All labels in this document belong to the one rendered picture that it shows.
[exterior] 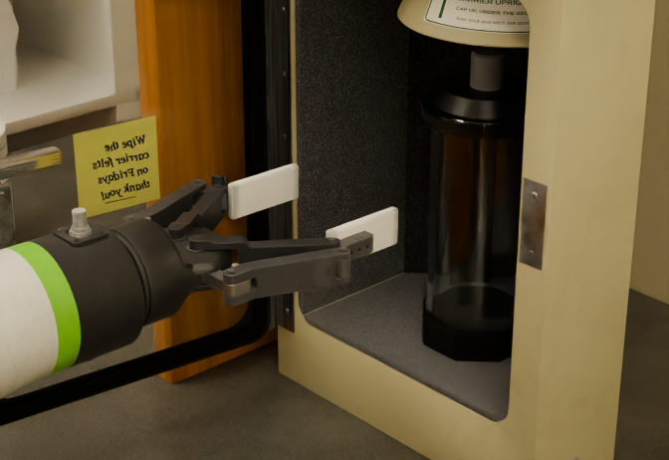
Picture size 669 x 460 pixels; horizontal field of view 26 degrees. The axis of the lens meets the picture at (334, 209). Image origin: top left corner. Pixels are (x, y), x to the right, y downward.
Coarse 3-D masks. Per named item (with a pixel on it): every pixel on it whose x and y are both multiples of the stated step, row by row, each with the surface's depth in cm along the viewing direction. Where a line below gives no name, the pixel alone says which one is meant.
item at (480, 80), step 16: (480, 48) 122; (496, 48) 122; (480, 64) 120; (496, 64) 120; (448, 80) 123; (464, 80) 123; (480, 80) 121; (496, 80) 121; (512, 80) 123; (432, 96) 123; (448, 96) 120; (464, 96) 120; (480, 96) 120; (496, 96) 120; (512, 96) 120; (448, 112) 120; (464, 112) 119; (480, 112) 119; (496, 112) 118; (512, 112) 119
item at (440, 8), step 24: (408, 0) 118; (432, 0) 114; (456, 0) 113; (480, 0) 112; (504, 0) 111; (408, 24) 116; (432, 24) 114; (456, 24) 113; (480, 24) 112; (504, 24) 111; (528, 24) 111
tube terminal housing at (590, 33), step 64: (576, 0) 103; (640, 0) 108; (576, 64) 105; (640, 64) 110; (576, 128) 107; (640, 128) 113; (576, 192) 110; (576, 256) 112; (576, 320) 115; (320, 384) 136; (384, 384) 129; (512, 384) 116; (576, 384) 118; (448, 448) 125; (512, 448) 118; (576, 448) 121
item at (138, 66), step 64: (0, 0) 110; (64, 0) 113; (128, 0) 116; (192, 0) 120; (0, 64) 112; (64, 64) 115; (128, 64) 118; (192, 64) 122; (0, 128) 113; (64, 128) 117; (128, 128) 120; (192, 128) 124; (64, 192) 119; (128, 192) 122; (192, 320) 131
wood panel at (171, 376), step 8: (264, 336) 145; (272, 336) 146; (256, 344) 145; (264, 344) 146; (224, 352) 142; (232, 352) 143; (240, 352) 144; (200, 360) 140; (208, 360) 141; (216, 360) 142; (224, 360) 142; (176, 368) 138; (184, 368) 139; (192, 368) 140; (200, 368) 141; (208, 368) 141; (160, 376) 140; (168, 376) 139; (176, 376) 139; (184, 376) 139
